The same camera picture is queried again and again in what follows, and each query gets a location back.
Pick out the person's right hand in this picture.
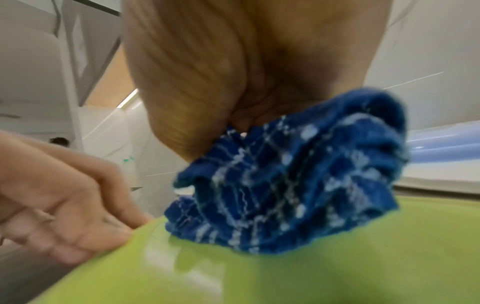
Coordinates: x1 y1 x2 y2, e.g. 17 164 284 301
119 0 395 162

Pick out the speckled white plate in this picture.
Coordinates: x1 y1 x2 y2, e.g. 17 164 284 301
393 160 480 195

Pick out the green plate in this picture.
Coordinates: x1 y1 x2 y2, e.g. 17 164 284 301
30 196 480 304

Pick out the person's left hand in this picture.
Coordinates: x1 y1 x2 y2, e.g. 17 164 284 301
0 130 155 266

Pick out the blue striped cloth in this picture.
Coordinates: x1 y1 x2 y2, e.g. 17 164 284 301
163 88 412 256

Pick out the led light strip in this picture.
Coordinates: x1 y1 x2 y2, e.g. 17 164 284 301
116 88 141 110

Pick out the lavender plate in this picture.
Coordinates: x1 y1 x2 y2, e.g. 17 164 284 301
405 120 480 164

